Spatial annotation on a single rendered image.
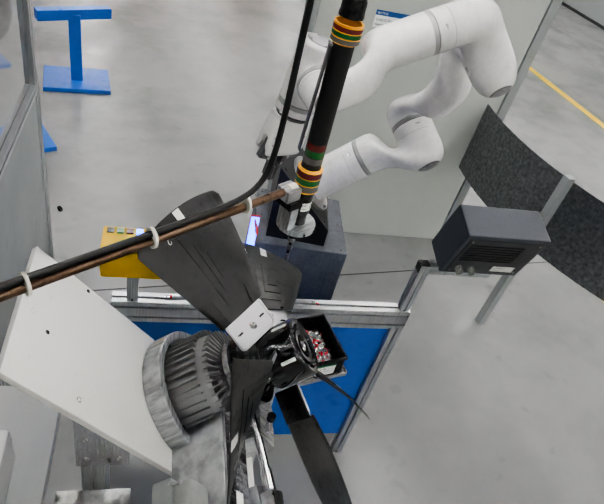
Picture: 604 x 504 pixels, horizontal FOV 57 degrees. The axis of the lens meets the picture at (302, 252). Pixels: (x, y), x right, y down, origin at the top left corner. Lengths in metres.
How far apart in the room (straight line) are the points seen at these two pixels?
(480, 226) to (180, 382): 0.92
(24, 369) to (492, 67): 1.08
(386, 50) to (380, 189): 2.19
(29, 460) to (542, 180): 2.38
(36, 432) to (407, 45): 1.13
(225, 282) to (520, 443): 2.06
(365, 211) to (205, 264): 2.43
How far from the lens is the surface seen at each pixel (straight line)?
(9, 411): 1.45
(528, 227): 1.70
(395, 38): 1.19
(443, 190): 3.47
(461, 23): 1.24
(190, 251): 1.02
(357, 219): 3.42
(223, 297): 1.04
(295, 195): 0.93
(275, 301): 1.23
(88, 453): 1.21
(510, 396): 3.02
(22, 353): 0.92
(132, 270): 1.50
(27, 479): 1.36
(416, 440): 2.62
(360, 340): 1.89
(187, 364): 1.10
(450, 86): 1.50
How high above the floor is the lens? 2.06
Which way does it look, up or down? 40 degrees down
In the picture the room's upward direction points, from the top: 16 degrees clockwise
